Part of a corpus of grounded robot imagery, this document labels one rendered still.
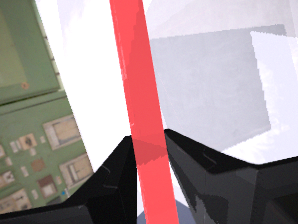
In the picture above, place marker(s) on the red square lid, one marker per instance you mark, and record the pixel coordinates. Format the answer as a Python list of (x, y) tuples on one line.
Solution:
[(139, 83)]

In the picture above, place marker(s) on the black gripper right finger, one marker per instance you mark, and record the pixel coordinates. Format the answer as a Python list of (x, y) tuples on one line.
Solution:
[(221, 189)]

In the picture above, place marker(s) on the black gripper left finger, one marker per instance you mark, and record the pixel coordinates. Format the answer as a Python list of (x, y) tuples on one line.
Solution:
[(109, 196)]

